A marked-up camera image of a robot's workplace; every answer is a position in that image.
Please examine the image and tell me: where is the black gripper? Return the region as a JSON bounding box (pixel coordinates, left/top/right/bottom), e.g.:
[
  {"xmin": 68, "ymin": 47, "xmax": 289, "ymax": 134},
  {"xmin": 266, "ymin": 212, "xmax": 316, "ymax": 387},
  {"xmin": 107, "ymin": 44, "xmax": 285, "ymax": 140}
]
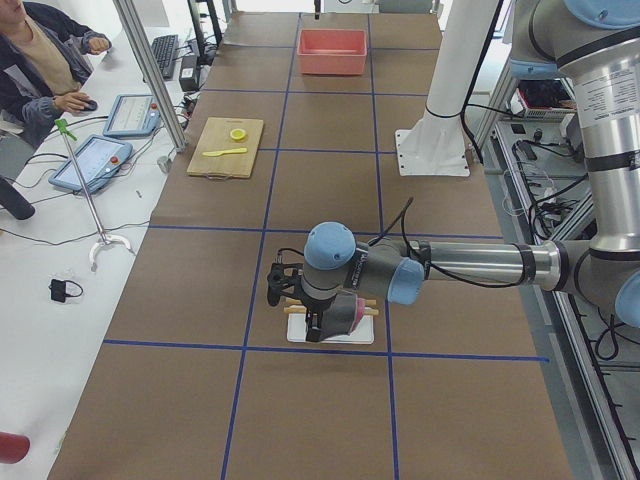
[{"xmin": 300, "ymin": 277, "xmax": 336, "ymax": 325}]

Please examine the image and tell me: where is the grey pink cleaning cloth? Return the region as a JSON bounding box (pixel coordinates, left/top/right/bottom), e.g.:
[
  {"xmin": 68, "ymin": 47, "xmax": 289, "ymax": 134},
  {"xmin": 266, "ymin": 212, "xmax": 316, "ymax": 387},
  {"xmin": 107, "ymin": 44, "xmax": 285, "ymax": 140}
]
[{"xmin": 319, "ymin": 292, "xmax": 366, "ymax": 341}]

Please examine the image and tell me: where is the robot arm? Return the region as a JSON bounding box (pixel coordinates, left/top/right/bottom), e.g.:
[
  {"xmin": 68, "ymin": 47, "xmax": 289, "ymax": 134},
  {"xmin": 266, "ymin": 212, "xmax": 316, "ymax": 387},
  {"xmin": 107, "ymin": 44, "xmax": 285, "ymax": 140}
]
[{"xmin": 294, "ymin": 1, "xmax": 639, "ymax": 326}]

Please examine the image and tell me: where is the white rectangular tray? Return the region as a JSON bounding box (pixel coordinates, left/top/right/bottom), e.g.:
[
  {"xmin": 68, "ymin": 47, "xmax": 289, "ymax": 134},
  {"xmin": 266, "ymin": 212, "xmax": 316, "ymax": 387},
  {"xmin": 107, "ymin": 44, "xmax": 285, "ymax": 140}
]
[{"xmin": 286, "ymin": 313, "xmax": 375, "ymax": 345}]

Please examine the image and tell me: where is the wooden rod near tray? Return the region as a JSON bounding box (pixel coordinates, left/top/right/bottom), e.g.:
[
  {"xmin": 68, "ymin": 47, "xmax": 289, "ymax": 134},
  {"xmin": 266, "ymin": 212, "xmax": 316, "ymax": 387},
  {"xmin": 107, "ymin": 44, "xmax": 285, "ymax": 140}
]
[{"xmin": 283, "ymin": 305, "xmax": 379, "ymax": 317}]

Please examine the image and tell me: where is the yellow plastic knife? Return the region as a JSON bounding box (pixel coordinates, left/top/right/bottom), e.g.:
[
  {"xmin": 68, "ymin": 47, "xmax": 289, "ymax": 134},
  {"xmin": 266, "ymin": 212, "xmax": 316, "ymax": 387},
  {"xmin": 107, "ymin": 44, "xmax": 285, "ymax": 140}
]
[{"xmin": 201, "ymin": 147, "xmax": 248, "ymax": 157}]

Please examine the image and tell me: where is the yellow lemon slice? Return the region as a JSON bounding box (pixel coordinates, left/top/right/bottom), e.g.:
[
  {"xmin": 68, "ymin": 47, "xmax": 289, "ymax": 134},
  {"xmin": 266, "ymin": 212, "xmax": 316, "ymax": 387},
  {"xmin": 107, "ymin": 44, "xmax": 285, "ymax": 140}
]
[{"xmin": 229, "ymin": 128, "xmax": 247, "ymax": 142}]

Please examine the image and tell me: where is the bamboo cutting board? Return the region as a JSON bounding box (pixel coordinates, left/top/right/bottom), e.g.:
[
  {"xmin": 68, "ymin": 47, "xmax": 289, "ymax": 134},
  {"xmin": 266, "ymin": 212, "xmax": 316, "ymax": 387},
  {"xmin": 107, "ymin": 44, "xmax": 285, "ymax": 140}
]
[{"xmin": 187, "ymin": 117, "xmax": 264, "ymax": 179}]

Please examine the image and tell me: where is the metal stand with green clip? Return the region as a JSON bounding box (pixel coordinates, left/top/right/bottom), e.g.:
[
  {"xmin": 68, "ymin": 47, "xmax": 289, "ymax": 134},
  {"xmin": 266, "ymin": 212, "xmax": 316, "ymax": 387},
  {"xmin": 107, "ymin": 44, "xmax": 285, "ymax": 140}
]
[{"xmin": 55, "ymin": 119, "xmax": 135, "ymax": 272}]

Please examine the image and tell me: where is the pink plastic bin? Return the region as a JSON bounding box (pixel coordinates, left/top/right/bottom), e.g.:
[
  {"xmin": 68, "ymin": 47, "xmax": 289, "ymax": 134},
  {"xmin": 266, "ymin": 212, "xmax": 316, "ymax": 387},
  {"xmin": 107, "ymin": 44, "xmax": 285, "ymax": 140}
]
[{"xmin": 297, "ymin": 28, "xmax": 368, "ymax": 76}]

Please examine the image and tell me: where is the blue teach pendant near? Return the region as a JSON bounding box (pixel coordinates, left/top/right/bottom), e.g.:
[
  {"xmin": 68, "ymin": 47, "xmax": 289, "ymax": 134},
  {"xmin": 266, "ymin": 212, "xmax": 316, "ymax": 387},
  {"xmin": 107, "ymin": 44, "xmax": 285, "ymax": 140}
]
[{"xmin": 48, "ymin": 135, "xmax": 133, "ymax": 193}]

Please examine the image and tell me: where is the blue teach pendant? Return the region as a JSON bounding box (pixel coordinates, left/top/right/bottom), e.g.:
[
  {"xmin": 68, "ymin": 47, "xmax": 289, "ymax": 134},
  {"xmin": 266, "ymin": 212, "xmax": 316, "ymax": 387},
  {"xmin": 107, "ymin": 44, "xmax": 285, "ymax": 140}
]
[
  {"xmin": 103, "ymin": 94, "xmax": 161, "ymax": 138},
  {"xmin": 48, "ymin": 135, "xmax": 133, "ymax": 193}
]

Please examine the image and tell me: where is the black power adapter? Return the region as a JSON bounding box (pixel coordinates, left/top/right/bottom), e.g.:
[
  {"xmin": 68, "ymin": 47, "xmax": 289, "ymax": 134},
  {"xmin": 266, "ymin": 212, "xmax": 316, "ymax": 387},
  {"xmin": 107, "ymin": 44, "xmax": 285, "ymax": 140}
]
[{"xmin": 179, "ymin": 54, "xmax": 200, "ymax": 92}]

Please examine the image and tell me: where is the blue teach pendant far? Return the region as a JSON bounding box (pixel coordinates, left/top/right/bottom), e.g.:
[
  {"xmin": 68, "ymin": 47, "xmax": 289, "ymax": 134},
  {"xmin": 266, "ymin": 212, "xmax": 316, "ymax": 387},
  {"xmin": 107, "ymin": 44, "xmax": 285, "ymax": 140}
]
[{"xmin": 103, "ymin": 94, "xmax": 161, "ymax": 138}]

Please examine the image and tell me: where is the black computer mouse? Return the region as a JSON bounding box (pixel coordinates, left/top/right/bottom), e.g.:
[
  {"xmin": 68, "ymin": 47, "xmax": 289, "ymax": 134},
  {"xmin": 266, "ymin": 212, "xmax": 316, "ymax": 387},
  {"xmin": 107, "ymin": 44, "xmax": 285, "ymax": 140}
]
[{"xmin": 82, "ymin": 100, "xmax": 98, "ymax": 112}]

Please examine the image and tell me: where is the black keyboard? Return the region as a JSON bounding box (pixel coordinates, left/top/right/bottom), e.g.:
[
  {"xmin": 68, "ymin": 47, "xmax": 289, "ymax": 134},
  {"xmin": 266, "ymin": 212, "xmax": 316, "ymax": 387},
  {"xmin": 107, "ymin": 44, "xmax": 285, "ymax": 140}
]
[{"xmin": 151, "ymin": 34, "xmax": 179, "ymax": 79}]

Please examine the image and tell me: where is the red cylinder object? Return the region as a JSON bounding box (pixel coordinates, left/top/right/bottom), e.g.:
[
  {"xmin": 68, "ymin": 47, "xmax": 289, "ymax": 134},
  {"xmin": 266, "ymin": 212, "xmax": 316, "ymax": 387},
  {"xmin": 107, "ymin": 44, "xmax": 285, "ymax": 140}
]
[{"xmin": 0, "ymin": 432, "xmax": 31, "ymax": 464}]

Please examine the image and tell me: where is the seated person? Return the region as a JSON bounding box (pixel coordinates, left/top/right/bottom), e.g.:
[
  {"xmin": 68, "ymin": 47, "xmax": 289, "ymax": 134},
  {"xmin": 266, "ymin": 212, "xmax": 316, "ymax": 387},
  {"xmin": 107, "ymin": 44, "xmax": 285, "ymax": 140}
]
[{"xmin": 1, "ymin": 1, "xmax": 111, "ymax": 148}]

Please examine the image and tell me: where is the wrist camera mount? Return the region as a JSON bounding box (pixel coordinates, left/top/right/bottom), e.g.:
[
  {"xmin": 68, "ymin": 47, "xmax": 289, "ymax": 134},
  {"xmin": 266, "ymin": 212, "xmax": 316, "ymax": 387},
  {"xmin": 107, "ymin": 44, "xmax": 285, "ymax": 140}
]
[{"xmin": 267, "ymin": 247, "xmax": 303, "ymax": 307}]

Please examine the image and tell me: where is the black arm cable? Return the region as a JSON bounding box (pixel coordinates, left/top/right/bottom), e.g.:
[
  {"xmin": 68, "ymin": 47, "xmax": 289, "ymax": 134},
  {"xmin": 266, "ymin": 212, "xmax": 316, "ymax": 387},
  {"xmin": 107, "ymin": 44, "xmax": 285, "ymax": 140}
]
[{"xmin": 369, "ymin": 197, "xmax": 526, "ymax": 289}]

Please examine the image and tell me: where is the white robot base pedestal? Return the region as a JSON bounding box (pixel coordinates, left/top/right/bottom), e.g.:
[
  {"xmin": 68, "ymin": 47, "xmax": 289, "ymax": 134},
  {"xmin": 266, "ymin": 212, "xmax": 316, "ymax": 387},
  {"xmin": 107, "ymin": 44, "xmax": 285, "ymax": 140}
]
[{"xmin": 395, "ymin": 0, "xmax": 503, "ymax": 177}]

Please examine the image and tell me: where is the small black strap device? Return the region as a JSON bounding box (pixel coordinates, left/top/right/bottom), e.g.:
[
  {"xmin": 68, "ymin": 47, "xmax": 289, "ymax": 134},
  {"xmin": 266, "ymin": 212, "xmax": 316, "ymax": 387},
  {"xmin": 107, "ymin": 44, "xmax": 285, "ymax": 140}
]
[{"xmin": 49, "ymin": 278, "xmax": 84, "ymax": 303}]

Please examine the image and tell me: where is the aluminium frame post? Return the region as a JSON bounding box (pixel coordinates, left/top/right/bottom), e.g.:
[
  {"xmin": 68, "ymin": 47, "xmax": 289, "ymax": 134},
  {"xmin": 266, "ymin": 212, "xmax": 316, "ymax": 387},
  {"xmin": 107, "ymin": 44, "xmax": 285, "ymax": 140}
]
[{"xmin": 113, "ymin": 0, "xmax": 187, "ymax": 153}]

